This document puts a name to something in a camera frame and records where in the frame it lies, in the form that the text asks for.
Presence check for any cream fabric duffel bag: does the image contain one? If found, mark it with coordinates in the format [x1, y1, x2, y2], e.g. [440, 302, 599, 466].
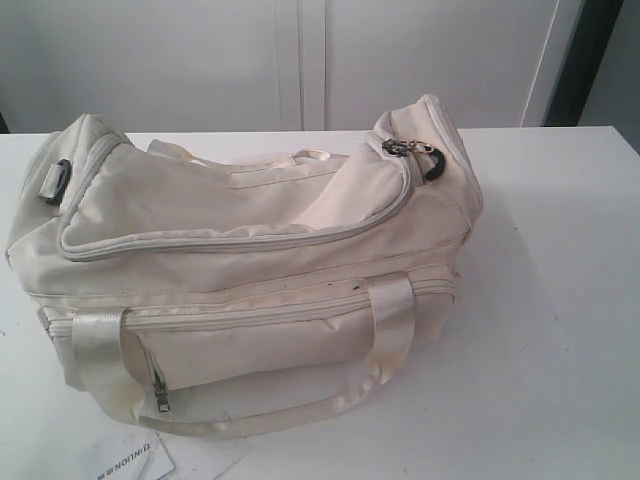
[6, 94, 483, 438]

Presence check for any gold zipper pull ring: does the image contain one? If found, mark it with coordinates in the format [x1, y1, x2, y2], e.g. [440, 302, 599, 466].
[407, 137, 436, 161]

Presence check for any white paper hang tag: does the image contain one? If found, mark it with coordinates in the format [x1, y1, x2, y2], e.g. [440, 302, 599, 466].
[78, 427, 251, 479]

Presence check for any dark vertical post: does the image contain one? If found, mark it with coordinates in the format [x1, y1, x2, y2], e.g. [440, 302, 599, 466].
[542, 0, 624, 127]

